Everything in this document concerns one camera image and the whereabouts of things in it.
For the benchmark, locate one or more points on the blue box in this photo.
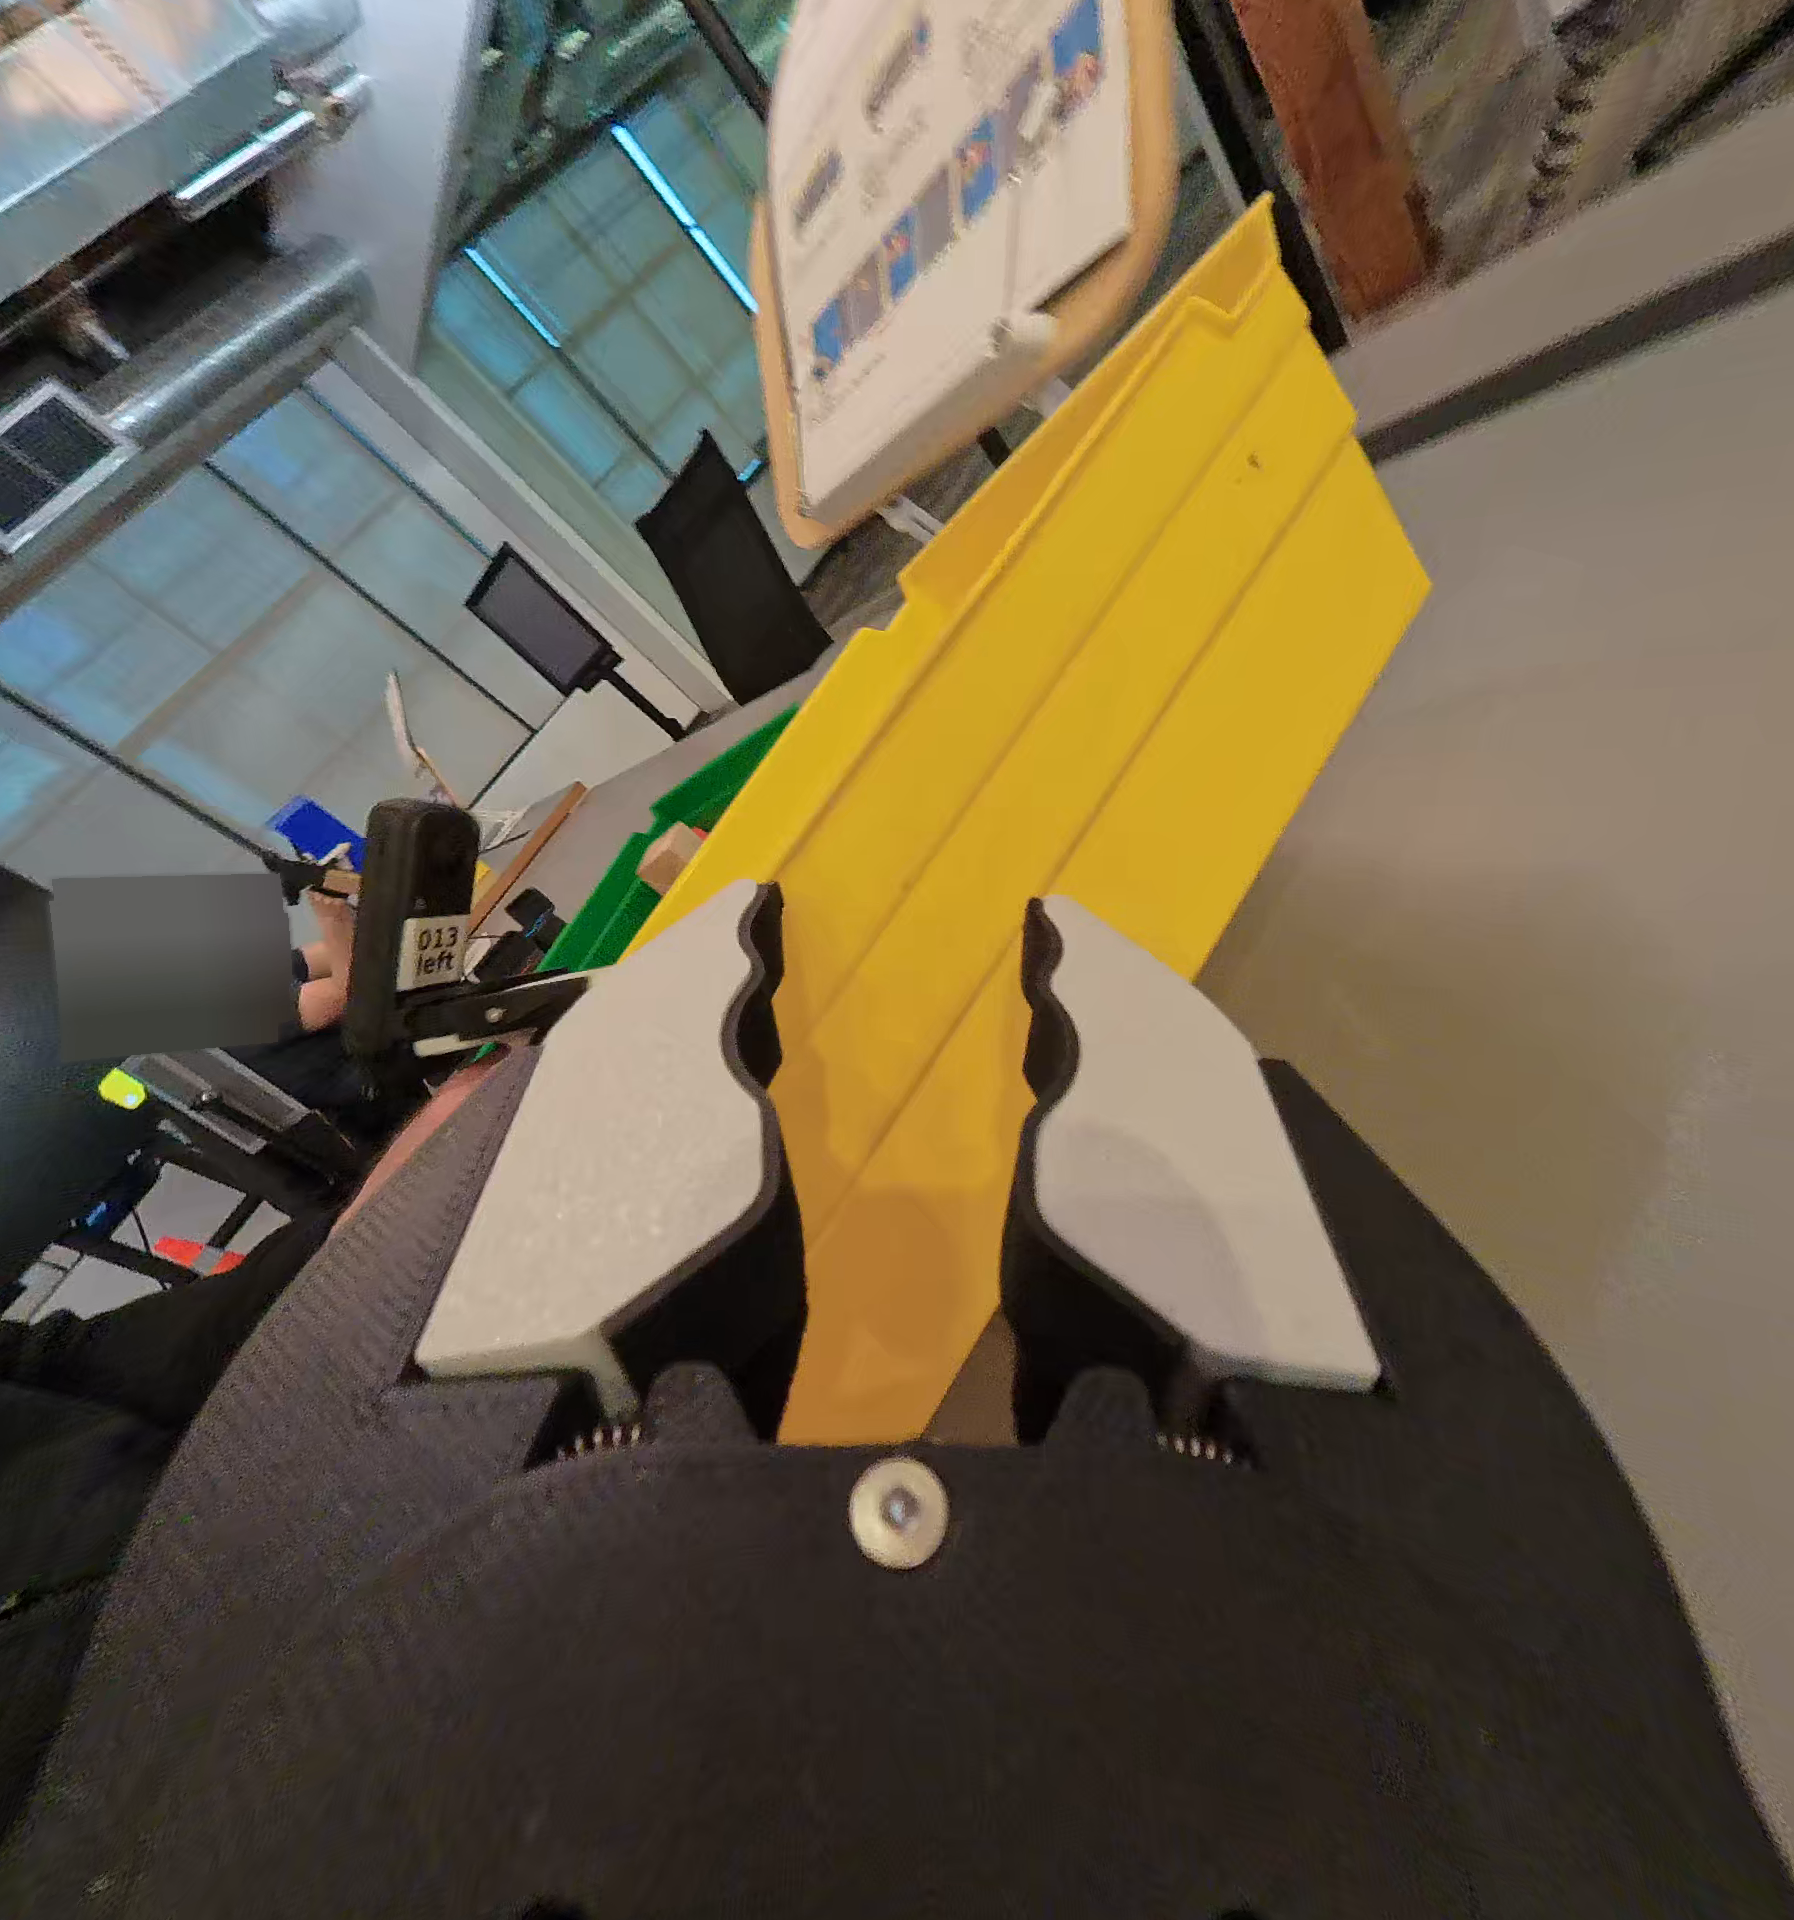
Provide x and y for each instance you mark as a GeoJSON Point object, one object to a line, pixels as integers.
{"type": "Point", "coordinates": [312, 833]}

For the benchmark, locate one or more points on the black monitor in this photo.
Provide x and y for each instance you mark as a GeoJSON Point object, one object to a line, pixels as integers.
{"type": "Point", "coordinates": [536, 615]}

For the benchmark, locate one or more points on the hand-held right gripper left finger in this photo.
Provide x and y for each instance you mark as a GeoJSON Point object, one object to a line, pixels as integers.
{"type": "Point", "coordinates": [613, 1185]}

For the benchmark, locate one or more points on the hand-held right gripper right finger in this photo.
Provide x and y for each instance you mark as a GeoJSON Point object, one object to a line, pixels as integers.
{"type": "Point", "coordinates": [1182, 1200]}

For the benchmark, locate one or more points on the pile of coloured wooden cubes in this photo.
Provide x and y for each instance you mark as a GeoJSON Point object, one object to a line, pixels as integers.
{"type": "Point", "coordinates": [673, 866]}

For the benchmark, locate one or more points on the person's left hand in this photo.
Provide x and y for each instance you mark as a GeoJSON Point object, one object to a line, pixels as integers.
{"type": "Point", "coordinates": [424, 1133]}

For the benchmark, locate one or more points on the silver spiral ventilation duct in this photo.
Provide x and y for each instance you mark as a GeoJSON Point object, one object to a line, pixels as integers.
{"type": "Point", "coordinates": [207, 361]}

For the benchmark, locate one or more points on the wooden pillar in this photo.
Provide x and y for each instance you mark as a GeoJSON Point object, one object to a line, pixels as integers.
{"type": "Point", "coordinates": [1317, 135]}

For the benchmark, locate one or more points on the white instruction sheet board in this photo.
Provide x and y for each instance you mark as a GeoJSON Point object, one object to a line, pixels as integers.
{"type": "Point", "coordinates": [926, 225]}

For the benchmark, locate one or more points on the wooden desk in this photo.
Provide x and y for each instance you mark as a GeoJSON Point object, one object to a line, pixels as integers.
{"type": "Point", "coordinates": [530, 854]}

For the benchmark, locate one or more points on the yellow plastic box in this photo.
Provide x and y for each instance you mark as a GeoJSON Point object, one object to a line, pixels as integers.
{"type": "Point", "coordinates": [1106, 675]}

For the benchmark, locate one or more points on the green plastic box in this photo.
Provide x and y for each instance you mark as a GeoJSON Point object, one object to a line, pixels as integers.
{"type": "Point", "coordinates": [613, 900]}

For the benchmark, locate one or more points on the ceiling vent grille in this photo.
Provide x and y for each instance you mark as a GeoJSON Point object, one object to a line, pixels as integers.
{"type": "Point", "coordinates": [27, 464]}

